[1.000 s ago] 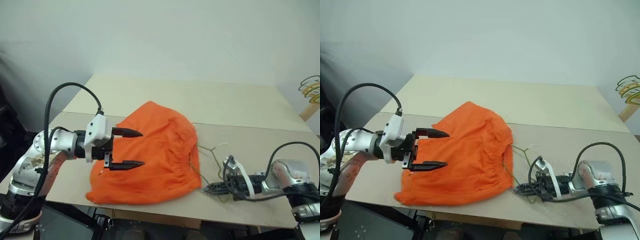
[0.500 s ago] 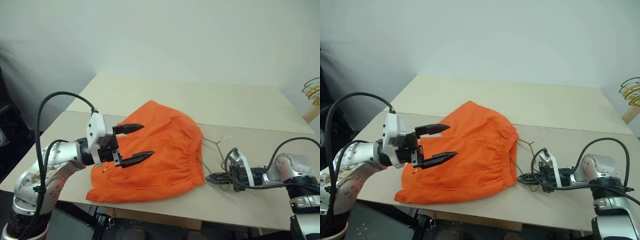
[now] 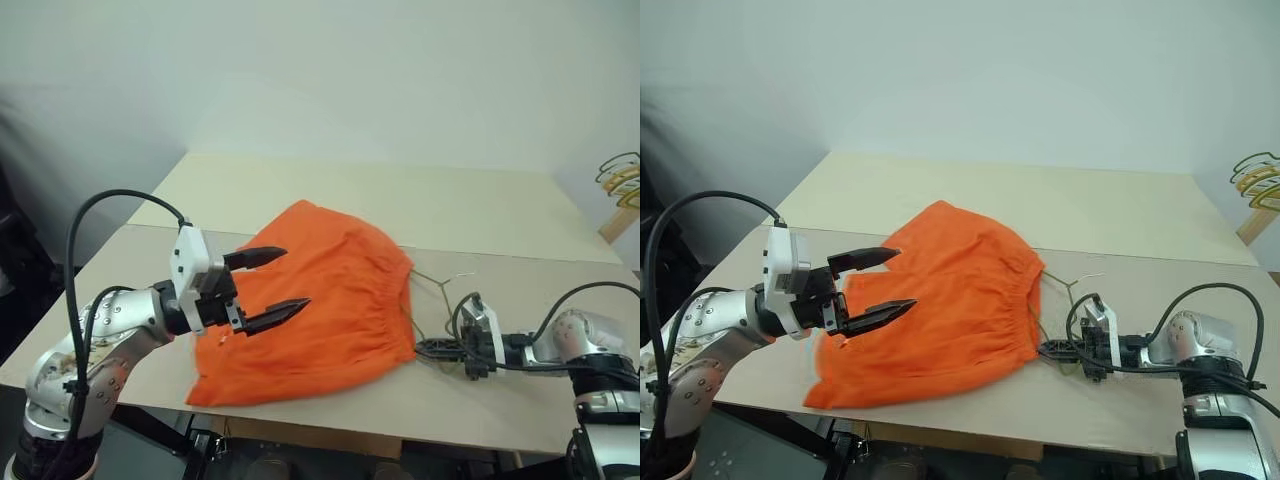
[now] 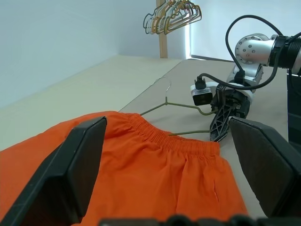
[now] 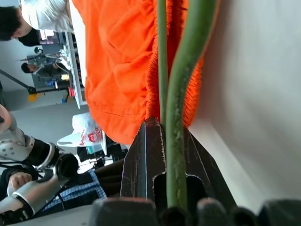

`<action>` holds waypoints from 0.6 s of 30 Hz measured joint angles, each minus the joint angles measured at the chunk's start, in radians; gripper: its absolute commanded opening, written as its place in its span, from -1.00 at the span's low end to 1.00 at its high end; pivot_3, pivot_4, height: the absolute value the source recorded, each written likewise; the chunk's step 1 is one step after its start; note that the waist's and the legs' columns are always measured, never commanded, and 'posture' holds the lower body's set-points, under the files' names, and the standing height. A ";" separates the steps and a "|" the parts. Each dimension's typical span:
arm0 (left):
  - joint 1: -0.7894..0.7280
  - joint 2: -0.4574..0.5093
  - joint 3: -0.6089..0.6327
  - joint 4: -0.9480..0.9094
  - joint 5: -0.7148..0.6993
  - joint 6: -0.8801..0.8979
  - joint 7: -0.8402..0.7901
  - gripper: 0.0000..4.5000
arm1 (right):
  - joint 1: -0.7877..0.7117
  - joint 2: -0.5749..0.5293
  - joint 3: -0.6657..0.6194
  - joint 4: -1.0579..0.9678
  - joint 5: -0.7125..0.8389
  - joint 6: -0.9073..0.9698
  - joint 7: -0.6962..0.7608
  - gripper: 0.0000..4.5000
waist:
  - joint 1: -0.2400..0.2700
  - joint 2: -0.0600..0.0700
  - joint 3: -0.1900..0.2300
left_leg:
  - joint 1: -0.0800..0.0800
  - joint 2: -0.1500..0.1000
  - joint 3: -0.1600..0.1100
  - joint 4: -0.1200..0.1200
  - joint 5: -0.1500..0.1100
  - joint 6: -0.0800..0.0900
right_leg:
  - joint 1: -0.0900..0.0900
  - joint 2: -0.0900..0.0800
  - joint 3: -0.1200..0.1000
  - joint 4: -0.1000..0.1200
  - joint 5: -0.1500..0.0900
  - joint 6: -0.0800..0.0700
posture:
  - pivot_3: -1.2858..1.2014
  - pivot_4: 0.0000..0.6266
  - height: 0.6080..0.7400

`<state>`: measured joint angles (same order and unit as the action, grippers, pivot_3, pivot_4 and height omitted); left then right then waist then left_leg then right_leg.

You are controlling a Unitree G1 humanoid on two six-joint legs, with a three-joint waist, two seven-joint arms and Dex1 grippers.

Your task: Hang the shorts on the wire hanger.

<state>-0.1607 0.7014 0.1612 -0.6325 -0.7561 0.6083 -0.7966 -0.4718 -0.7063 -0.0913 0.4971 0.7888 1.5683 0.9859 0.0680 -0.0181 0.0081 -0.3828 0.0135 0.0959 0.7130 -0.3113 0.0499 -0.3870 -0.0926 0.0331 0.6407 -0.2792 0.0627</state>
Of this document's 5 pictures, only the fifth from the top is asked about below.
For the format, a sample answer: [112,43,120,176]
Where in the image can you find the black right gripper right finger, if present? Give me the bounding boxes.
[182,128,237,208]

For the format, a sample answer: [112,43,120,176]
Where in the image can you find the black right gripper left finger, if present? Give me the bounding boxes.
[119,116,167,203]

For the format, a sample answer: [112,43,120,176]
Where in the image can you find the green clothes hanger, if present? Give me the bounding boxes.
[157,0,221,209]

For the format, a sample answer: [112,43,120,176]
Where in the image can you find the orange shorts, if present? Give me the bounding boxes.
[71,0,222,145]

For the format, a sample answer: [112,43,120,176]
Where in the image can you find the person's bare hand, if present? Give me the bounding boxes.
[8,172,32,192]

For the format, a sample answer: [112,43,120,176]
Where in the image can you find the white plastic bag red print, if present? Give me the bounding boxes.
[57,112,108,148]

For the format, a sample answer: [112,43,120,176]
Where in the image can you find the person in blue plaid shirt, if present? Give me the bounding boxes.
[43,169,108,210]

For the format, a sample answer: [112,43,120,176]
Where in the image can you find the white long table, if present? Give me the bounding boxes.
[64,30,88,109]

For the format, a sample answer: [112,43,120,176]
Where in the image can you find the black tripod stand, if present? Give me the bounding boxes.
[0,69,71,95]

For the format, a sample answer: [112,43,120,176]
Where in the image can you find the seated person in dark top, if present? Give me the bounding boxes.
[21,62,71,79]

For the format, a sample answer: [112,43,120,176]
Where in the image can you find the person in white shirt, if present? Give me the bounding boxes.
[0,0,74,47]

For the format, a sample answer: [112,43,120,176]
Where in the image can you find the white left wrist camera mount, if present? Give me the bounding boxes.
[0,105,31,163]

